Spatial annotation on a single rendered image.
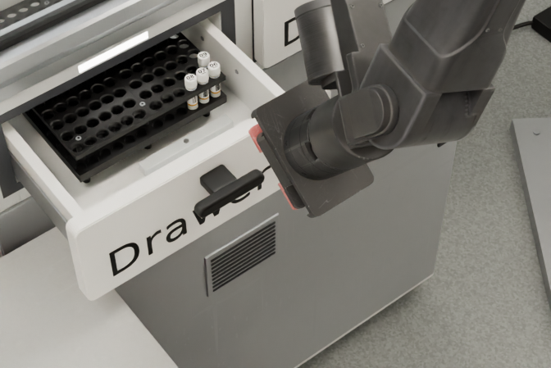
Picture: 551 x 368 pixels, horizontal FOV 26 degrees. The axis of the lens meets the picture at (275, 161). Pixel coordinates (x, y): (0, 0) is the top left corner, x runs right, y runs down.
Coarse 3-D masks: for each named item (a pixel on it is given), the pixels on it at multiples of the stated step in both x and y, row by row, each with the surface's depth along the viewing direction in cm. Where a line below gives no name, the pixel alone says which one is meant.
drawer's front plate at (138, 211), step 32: (192, 160) 109; (224, 160) 112; (256, 160) 115; (128, 192) 107; (160, 192) 108; (192, 192) 112; (256, 192) 119; (96, 224) 105; (128, 224) 108; (160, 224) 112; (192, 224) 115; (96, 256) 108; (128, 256) 112; (160, 256) 115; (96, 288) 112
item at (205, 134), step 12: (216, 120) 123; (228, 120) 123; (204, 132) 122; (216, 132) 123; (180, 144) 121; (192, 144) 121; (156, 156) 120; (168, 156) 120; (180, 156) 121; (144, 168) 119; (156, 168) 120
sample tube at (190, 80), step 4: (188, 76) 119; (192, 76) 119; (184, 80) 118; (188, 80) 118; (192, 80) 118; (196, 80) 119; (184, 84) 119; (188, 84) 118; (192, 84) 118; (196, 84) 119; (188, 88) 119; (192, 88) 119; (196, 88) 119; (196, 96) 120; (188, 100) 120; (192, 100) 120; (196, 100) 120; (188, 104) 121; (192, 104) 121; (196, 104) 121; (192, 108) 121; (196, 108) 121
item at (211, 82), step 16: (208, 80) 120; (224, 80) 121; (160, 96) 118; (192, 96) 119; (128, 112) 117; (144, 112) 117; (160, 112) 117; (128, 128) 116; (80, 144) 115; (96, 144) 114
